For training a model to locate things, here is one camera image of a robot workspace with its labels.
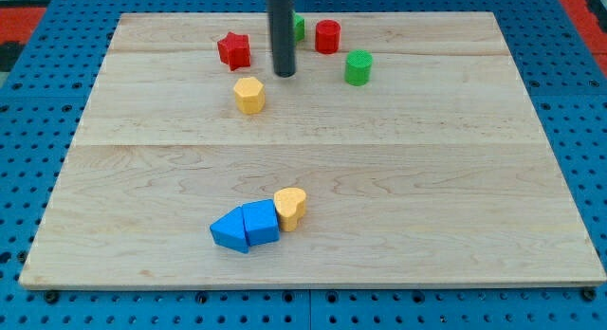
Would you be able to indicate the yellow hexagon block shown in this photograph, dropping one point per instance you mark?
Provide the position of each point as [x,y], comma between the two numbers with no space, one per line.
[249,95]

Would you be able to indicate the blue cube block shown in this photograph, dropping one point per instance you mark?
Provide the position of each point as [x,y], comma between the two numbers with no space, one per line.
[260,222]

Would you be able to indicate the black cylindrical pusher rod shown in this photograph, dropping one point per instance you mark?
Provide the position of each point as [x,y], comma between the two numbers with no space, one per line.
[282,40]

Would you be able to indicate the red cylinder block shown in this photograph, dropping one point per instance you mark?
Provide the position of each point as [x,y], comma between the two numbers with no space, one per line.
[327,36]

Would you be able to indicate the wooden board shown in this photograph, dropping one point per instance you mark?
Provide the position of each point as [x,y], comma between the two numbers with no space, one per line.
[435,174]

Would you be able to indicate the yellow heart block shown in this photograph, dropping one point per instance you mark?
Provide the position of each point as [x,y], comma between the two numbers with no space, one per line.
[290,205]

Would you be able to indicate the blue triangle block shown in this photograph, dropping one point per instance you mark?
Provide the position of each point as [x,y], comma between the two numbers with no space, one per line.
[229,231]

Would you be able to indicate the red star block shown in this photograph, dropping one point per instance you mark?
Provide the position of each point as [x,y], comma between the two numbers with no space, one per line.
[234,50]

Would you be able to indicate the green cylinder block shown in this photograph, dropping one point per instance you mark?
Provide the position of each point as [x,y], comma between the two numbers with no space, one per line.
[358,66]

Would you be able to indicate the green block behind rod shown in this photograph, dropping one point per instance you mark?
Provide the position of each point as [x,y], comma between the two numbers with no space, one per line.
[299,27]

